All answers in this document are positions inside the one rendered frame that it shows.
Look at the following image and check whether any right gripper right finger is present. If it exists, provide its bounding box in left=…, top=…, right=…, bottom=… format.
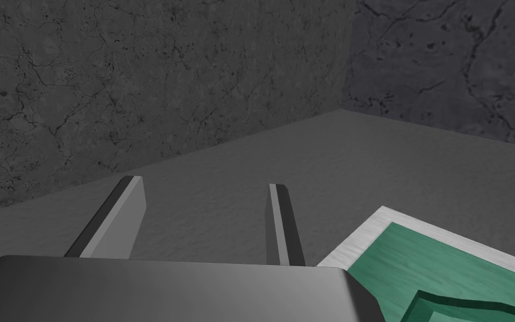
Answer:
left=265, top=183, right=307, bottom=267

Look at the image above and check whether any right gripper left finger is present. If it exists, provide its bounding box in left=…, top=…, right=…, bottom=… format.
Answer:
left=64, top=176, right=146, bottom=259

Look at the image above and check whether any green raised block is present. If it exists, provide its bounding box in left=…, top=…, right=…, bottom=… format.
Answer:
left=400, top=290, right=515, bottom=322

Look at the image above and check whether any green cabinet with white rim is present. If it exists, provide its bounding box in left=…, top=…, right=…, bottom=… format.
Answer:
left=316, top=206, right=515, bottom=322

